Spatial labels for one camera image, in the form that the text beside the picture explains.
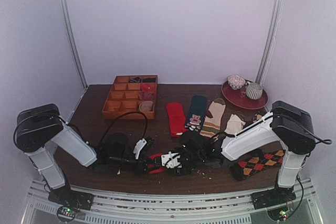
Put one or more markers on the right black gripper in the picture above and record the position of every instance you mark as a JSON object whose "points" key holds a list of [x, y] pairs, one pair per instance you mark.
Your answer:
{"points": [[185, 160]]}

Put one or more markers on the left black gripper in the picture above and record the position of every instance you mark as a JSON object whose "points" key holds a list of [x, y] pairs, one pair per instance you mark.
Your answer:
{"points": [[140, 169]]}

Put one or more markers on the red sock with beige toe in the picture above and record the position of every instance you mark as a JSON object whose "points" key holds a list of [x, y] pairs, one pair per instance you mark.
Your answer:
{"points": [[155, 166]]}

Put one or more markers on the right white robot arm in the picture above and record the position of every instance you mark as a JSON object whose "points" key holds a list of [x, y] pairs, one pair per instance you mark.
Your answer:
{"points": [[284, 123]]}

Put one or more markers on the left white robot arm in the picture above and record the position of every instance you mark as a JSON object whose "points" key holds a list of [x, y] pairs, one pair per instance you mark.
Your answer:
{"points": [[40, 125]]}

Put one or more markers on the beige rolled sock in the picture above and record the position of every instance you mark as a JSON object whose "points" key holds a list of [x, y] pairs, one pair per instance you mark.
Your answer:
{"points": [[146, 106]]}

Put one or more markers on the beige striped sock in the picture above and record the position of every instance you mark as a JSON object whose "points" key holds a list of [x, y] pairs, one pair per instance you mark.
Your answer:
{"points": [[213, 118]]}

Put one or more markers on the teal reindeer sock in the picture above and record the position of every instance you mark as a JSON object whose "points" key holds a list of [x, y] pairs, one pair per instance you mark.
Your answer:
{"points": [[196, 114]]}

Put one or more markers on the wooden compartment tray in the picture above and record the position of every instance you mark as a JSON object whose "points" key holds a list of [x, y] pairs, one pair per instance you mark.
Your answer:
{"points": [[123, 97]]}

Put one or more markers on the beige brown sock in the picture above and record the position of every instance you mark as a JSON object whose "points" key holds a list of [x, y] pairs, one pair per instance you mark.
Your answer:
{"points": [[235, 123]]}

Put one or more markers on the red rolled sock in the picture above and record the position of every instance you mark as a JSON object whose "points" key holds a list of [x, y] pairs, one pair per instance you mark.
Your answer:
{"points": [[148, 87]]}

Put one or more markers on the black striped rolled sock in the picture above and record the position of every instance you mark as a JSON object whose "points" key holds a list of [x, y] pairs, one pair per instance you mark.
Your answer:
{"points": [[135, 80]]}

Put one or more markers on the black orange argyle sock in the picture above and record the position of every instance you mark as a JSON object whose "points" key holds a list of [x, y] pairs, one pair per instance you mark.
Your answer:
{"points": [[258, 162]]}

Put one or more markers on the red round plate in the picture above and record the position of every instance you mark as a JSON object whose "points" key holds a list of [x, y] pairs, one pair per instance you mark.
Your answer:
{"points": [[240, 99]]}

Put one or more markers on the white patterned bowl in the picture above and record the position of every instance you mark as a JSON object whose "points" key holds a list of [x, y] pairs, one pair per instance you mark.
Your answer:
{"points": [[236, 82]]}

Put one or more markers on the striped grey cup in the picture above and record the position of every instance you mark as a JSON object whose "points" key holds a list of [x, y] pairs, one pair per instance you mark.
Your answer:
{"points": [[254, 90]]}

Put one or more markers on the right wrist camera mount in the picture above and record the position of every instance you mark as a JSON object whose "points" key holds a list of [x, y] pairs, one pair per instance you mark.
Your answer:
{"points": [[171, 160]]}

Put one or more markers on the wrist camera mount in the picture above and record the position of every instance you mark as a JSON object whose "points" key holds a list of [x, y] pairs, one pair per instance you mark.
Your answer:
{"points": [[138, 148], [171, 160]]}

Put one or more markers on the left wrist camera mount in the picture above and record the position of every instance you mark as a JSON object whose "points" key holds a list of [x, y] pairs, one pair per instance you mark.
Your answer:
{"points": [[138, 148]]}

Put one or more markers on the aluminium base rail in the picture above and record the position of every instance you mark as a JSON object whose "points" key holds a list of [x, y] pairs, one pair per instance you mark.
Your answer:
{"points": [[114, 207]]}

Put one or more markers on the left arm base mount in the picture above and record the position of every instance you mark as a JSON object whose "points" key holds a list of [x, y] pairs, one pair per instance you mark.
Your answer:
{"points": [[71, 205]]}

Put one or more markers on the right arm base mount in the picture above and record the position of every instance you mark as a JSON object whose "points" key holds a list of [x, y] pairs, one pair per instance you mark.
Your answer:
{"points": [[276, 202]]}

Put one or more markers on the right aluminium frame post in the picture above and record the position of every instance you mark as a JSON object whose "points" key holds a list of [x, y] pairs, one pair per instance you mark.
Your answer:
{"points": [[270, 41]]}

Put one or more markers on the aluminium frame post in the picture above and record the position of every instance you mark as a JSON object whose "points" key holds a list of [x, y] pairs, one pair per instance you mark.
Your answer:
{"points": [[270, 41], [72, 43]]}

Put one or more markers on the left aluminium frame post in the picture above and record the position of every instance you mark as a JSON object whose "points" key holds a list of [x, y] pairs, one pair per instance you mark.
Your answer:
{"points": [[72, 43]]}

